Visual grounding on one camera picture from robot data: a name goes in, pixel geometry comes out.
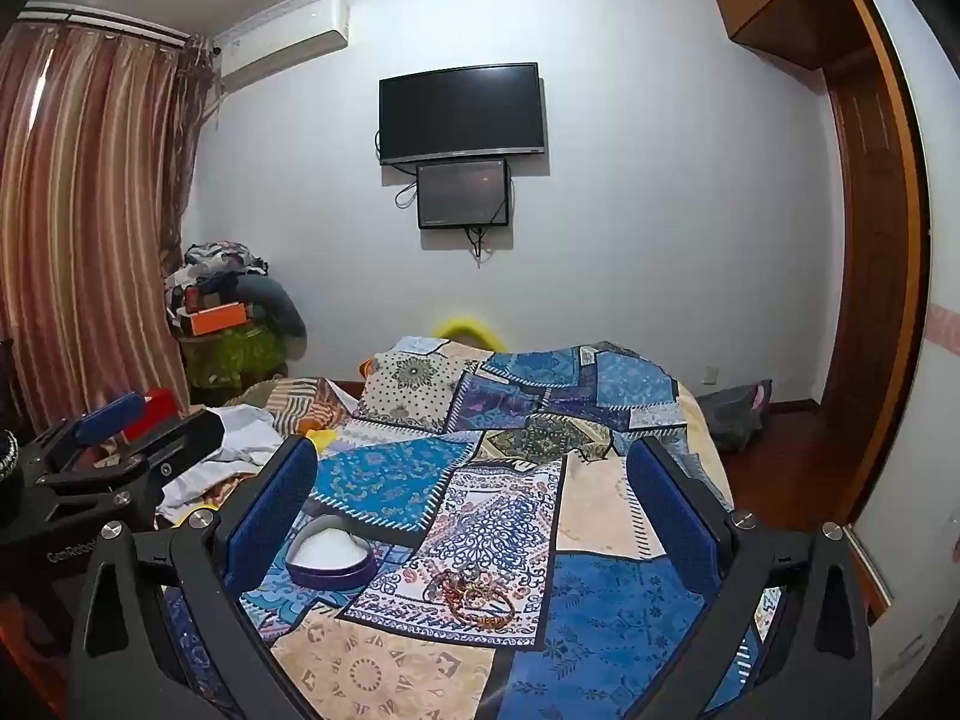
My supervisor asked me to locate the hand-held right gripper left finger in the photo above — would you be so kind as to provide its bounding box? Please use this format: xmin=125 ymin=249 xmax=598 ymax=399
xmin=67 ymin=433 xmax=331 ymax=720

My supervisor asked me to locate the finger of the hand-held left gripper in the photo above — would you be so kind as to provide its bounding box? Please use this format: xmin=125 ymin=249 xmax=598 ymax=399
xmin=19 ymin=392 xmax=149 ymax=481
xmin=34 ymin=409 xmax=227 ymax=512

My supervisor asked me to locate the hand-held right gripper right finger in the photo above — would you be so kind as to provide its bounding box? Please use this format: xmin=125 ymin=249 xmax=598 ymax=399
xmin=626 ymin=435 xmax=875 ymax=720

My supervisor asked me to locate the purple heart-shaped jewelry box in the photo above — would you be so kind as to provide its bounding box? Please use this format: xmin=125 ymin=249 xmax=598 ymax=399
xmin=283 ymin=514 xmax=378 ymax=590

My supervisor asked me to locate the pile of beaded bracelets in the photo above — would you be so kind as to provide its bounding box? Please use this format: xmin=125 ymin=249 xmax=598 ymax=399
xmin=422 ymin=562 xmax=520 ymax=628

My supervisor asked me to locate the white cloth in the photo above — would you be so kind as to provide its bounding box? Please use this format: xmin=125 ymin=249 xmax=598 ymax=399
xmin=156 ymin=403 xmax=284 ymax=527

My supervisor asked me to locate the green patterned cloth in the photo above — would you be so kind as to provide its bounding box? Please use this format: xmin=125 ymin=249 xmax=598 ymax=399
xmin=180 ymin=326 xmax=290 ymax=392

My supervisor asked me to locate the striped orange brown blanket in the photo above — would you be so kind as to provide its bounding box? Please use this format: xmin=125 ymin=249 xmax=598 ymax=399
xmin=246 ymin=375 xmax=353 ymax=437

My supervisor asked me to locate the orange box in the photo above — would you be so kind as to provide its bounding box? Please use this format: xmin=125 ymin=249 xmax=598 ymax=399
xmin=187 ymin=302 xmax=251 ymax=337

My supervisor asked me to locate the dark bag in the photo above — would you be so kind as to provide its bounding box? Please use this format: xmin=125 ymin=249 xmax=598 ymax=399
xmin=694 ymin=379 xmax=773 ymax=452

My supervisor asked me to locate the dark grey bundle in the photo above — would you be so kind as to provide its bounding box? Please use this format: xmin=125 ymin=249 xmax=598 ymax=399
xmin=236 ymin=274 xmax=308 ymax=343

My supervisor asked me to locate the blue patchwork blanket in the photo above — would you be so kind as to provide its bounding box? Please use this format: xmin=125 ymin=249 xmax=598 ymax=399
xmin=157 ymin=336 xmax=781 ymax=720

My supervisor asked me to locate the pile of clothes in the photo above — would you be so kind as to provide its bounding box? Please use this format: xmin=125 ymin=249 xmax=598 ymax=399
xmin=163 ymin=240 xmax=271 ymax=335

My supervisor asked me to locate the striped brown curtain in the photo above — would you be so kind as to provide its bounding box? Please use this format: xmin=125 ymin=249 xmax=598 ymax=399
xmin=0 ymin=11 xmax=220 ymax=437

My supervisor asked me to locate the white sliding door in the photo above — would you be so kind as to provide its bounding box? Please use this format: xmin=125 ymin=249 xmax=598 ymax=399
xmin=847 ymin=0 xmax=960 ymax=691

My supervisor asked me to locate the yellow round object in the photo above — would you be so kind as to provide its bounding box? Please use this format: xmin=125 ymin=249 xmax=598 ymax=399
xmin=433 ymin=317 xmax=500 ymax=353

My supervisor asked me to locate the wooden door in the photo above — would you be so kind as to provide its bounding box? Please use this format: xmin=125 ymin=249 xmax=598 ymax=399
xmin=817 ymin=0 xmax=932 ymax=533

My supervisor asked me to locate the white air conditioner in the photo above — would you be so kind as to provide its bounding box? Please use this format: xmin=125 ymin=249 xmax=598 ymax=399
xmin=214 ymin=0 xmax=352 ymax=95

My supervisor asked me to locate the wooden overhead cabinet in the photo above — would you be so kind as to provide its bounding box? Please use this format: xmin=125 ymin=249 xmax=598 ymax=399
xmin=709 ymin=0 xmax=865 ymax=73

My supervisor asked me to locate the small black wall monitor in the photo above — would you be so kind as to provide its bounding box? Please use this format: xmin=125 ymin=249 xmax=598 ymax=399
xmin=416 ymin=157 xmax=512 ymax=231

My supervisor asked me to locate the curtain rail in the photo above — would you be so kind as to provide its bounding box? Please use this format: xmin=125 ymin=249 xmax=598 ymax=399
xmin=15 ymin=3 xmax=193 ymax=43

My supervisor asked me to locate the black wall television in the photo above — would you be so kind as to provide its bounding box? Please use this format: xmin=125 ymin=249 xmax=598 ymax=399
xmin=377 ymin=62 xmax=547 ymax=166

